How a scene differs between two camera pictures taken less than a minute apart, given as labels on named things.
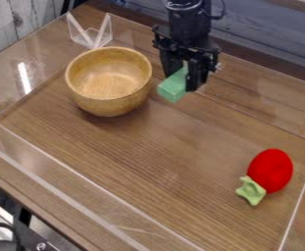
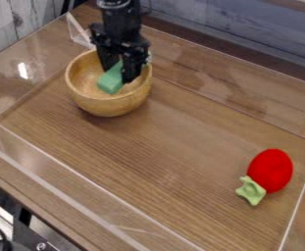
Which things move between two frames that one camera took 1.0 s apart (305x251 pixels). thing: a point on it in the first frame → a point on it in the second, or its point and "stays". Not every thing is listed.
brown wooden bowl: [108, 79] stays
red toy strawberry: [272, 169] stays
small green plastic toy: [251, 190] stays
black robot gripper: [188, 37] → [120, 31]
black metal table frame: [29, 240] stays
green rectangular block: [172, 85] → [110, 80]
